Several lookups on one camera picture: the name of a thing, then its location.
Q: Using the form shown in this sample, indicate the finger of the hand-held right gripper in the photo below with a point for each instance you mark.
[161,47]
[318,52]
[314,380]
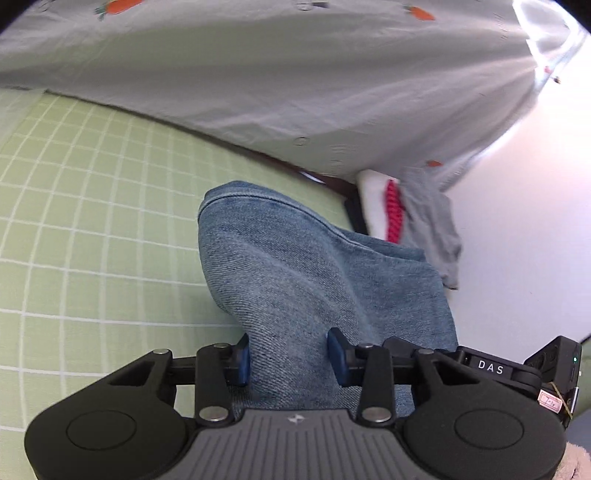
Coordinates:
[406,345]

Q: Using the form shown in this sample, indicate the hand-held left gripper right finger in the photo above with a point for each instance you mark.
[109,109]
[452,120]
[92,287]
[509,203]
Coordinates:
[337,362]

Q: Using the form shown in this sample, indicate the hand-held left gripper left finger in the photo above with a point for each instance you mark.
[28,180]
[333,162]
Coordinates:
[242,364]

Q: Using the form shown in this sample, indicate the blue denim jeans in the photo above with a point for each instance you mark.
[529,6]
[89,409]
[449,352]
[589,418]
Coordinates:
[300,277]

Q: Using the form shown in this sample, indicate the grey knit shirt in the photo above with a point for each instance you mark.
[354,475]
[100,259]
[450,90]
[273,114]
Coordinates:
[434,230]

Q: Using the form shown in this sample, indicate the red checked shirt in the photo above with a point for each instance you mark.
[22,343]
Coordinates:
[395,212]

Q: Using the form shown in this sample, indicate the white garment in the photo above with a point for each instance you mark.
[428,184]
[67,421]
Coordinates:
[371,203]

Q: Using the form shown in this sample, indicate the green grid mat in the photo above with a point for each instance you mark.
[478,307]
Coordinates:
[92,207]

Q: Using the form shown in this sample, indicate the grey carrot-printed sheet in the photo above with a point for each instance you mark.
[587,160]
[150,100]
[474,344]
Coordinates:
[231,69]

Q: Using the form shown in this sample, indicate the brown wooden bed frame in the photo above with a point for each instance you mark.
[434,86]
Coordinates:
[332,183]

